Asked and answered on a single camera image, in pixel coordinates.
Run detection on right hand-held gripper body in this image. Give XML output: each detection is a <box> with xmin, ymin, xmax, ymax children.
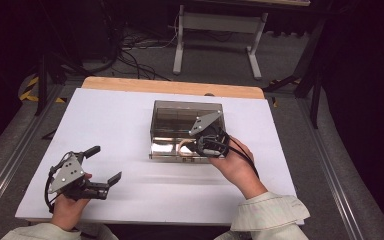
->
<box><xmin>188</xmin><ymin>111</ymin><xmax>231</xmax><ymax>158</ymax></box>

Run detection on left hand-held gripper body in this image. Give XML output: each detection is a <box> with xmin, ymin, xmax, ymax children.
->
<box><xmin>48</xmin><ymin>151</ymin><xmax>110</xmax><ymax>202</ymax></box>

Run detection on beige ring bracelet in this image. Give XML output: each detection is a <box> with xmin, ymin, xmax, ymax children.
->
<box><xmin>177</xmin><ymin>138</ymin><xmax>196</xmax><ymax>157</ymax></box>

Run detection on smoky clear drawer box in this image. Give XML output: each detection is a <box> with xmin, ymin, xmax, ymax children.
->
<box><xmin>149</xmin><ymin>99</ymin><xmax>227</xmax><ymax>165</ymax></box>

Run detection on person's left hand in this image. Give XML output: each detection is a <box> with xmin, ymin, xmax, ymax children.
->
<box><xmin>50</xmin><ymin>172</ymin><xmax>94</xmax><ymax>232</ymax></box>

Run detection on person's right hand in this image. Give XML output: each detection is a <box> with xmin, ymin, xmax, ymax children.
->
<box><xmin>207</xmin><ymin>135</ymin><xmax>269</xmax><ymax>201</ymax></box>

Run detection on white foam board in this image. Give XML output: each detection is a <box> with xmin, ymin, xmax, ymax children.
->
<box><xmin>14</xmin><ymin>87</ymin><xmax>305</xmax><ymax>227</ymax></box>

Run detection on wooden table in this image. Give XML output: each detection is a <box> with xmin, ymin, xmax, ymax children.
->
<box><xmin>81</xmin><ymin>76</ymin><xmax>266</xmax><ymax>100</ymax></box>

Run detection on black metal stand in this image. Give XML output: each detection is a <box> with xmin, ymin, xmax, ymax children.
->
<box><xmin>33</xmin><ymin>49</ymin><xmax>88</xmax><ymax>117</ymax></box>
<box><xmin>263</xmin><ymin>16</ymin><xmax>329</xmax><ymax>130</ymax></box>

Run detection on yellow black hazard tape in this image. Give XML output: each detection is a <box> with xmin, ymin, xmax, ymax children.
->
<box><xmin>18</xmin><ymin>76</ymin><xmax>67</xmax><ymax>104</ymax></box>

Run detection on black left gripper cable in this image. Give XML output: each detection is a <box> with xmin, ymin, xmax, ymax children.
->
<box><xmin>43</xmin><ymin>166</ymin><xmax>58</xmax><ymax>214</ymax></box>

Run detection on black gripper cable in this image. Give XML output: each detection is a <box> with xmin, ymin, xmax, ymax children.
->
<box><xmin>209</xmin><ymin>130</ymin><xmax>261</xmax><ymax>180</ymax></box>
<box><xmin>43</xmin><ymin>166</ymin><xmax>58</xmax><ymax>214</ymax></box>

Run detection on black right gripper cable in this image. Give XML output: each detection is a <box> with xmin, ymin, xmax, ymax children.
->
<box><xmin>209</xmin><ymin>130</ymin><xmax>261</xmax><ymax>180</ymax></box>

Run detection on aluminium floor rail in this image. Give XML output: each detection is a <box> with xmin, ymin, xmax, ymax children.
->
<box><xmin>0</xmin><ymin>84</ymin><xmax>66</xmax><ymax>223</ymax></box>
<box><xmin>294</xmin><ymin>97</ymin><xmax>366</xmax><ymax>240</ymax></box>

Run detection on bundle of floor cables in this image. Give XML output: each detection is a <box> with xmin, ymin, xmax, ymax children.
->
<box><xmin>111</xmin><ymin>19</ymin><xmax>181</xmax><ymax>82</ymax></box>

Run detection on white metal desk frame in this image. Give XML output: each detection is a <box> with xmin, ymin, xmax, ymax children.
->
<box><xmin>172</xmin><ymin>3</ymin><xmax>270</xmax><ymax>81</ymax></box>

